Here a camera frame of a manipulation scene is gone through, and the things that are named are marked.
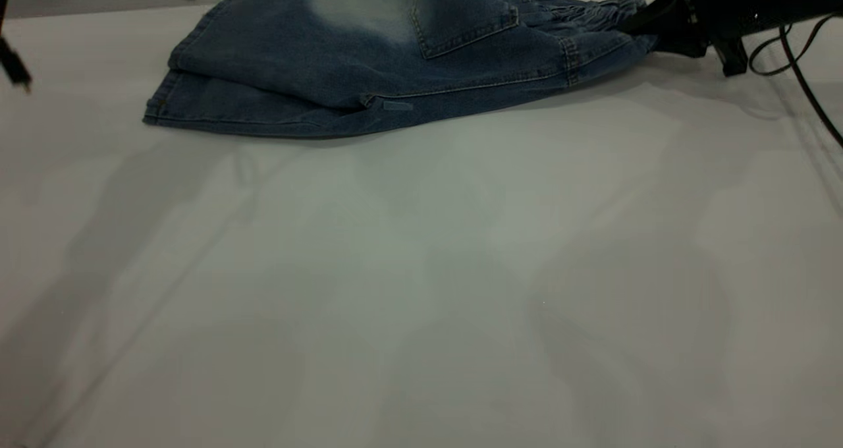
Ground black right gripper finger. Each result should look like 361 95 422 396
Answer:
619 0 696 38
651 32 709 59

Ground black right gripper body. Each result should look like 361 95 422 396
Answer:
678 0 798 77

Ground blue faded denim pants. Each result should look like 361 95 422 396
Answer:
144 0 659 139

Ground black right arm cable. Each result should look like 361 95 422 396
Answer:
748 12 843 150

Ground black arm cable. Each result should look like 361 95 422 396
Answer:
0 0 32 94
748 12 843 150

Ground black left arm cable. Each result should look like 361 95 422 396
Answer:
0 0 32 94

